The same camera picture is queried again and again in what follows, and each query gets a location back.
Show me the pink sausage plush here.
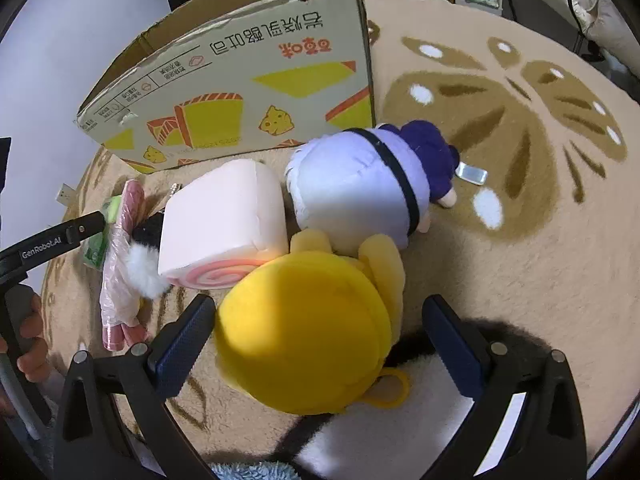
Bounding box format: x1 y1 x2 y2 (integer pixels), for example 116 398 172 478
99 180 149 352

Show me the yellow plush toy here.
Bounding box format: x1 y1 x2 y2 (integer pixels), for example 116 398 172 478
214 230 412 416

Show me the blue fluffy cloth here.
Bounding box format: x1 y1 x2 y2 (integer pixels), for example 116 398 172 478
210 461 301 480

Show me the small silver metal object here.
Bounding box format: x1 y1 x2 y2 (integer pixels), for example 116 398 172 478
455 161 488 186

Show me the printed cardboard box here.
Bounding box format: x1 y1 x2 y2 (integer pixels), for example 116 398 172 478
75 0 376 176

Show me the black and white penguin plush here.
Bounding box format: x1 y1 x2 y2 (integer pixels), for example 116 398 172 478
125 217 173 298

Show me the person's left hand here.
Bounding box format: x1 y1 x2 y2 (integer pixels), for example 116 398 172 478
0 292 53 391

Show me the lavender and purple plush doll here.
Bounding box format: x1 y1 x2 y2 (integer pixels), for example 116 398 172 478
285 120 461 253

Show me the beige patterned rug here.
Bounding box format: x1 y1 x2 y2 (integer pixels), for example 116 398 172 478
40 0 640 477

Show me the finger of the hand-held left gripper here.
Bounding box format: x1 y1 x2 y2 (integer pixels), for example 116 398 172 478
67 211 107 244

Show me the pink swiss roll plush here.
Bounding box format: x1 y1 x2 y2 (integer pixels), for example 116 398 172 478
157 158 290 291

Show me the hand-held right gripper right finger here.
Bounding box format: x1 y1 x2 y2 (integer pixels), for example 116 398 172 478
422 294 588 480

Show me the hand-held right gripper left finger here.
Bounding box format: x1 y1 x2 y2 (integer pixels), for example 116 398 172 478
52 294 221 480

